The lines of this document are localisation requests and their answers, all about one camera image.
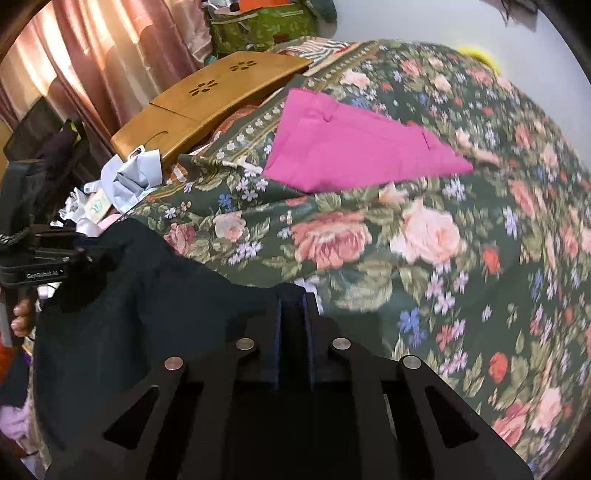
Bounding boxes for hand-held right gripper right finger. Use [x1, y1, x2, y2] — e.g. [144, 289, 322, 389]
[302, 294, 534, 480]

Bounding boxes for light blue plastic bag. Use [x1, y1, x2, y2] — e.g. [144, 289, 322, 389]
[100, 146, 163, 215]

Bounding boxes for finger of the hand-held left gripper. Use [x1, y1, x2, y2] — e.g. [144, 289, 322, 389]
[68, 244, 118, 308]

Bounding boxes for pink curtain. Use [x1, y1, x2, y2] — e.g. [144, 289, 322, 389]
[0, 0, 214, 160]

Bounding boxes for dark green pants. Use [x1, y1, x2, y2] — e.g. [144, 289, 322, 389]
[28, 217, 324, 480]

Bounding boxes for yellow object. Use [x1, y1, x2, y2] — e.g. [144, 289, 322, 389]
[458, 44, 502, 70]

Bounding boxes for orange cloth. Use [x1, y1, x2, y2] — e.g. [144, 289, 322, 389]
[0, 344, 29, 376]

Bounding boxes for wooden lap table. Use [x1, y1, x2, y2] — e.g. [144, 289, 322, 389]
[110, 51, 315, 171]

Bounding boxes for crumpled white papers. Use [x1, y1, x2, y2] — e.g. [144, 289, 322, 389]
[58, 181, 114, 237]

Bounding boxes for person's left hand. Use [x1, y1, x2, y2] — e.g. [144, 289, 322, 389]
[11, 299, 37, 341]

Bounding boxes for lilac cloth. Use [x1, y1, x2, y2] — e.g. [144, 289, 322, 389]
[0, 405, 34, 455]

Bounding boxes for green floral bedsheet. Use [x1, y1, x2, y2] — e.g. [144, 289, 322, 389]
[121, 40, 591, 476]

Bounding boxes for zebra striped cloth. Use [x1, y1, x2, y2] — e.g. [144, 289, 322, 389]
[300, 38, 355, 63]

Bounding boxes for dark hanging cloth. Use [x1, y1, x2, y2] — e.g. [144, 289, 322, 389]
[28, 117, 91, 222]

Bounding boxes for folded pink pants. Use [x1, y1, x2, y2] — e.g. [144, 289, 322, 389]
[261, 89, 475, 193]

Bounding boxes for green floral bag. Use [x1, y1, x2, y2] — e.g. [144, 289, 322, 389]
[207, 0, 340, 58]

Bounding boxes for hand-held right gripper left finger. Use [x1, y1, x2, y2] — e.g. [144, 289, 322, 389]
[45, 294, 283, 480]

